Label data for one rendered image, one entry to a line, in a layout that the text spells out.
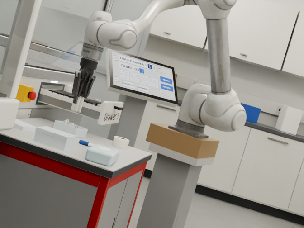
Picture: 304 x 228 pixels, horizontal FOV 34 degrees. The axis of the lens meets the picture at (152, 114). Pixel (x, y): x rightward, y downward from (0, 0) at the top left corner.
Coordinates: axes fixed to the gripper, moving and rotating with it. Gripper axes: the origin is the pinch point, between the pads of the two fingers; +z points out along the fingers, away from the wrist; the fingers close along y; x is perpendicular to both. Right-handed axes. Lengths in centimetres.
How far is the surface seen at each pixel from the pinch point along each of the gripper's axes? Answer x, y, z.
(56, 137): 20.0, 34.3, 9.5
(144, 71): -38, -116, -22
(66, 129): 0.1, 3.1, 11.5
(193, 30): -117, -337, -82
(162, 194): 24, -62, 38
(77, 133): 5.3, 1.6, 11.6
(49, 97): -23.8, -9.6, 2.7
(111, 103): 2.4, -22.5, -2.7
